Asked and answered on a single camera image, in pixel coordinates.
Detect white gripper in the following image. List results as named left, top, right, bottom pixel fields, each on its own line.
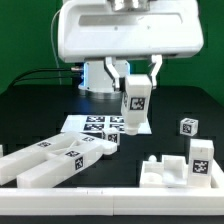
left=58, top=0, right=203, bottom=92

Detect white chair seat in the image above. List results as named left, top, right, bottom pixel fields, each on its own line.
left=139, top=155, right=224, bottom=189

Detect white chair back frame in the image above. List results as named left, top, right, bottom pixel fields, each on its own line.
left=0, top=132, right=117, bottom=188

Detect white marker base sheet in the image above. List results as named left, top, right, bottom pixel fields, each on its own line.
left=60, top=114, right=152, bottom=136

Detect white block left edge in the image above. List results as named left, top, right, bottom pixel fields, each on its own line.
left=0, top=145, right=4, bottom=158

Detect black cables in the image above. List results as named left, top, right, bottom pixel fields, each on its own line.
left=7, top=68, right=84, bottom=94

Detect white L-shaped wall fence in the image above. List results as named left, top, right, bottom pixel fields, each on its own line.
left=0, top=145, right=224, bottom=217

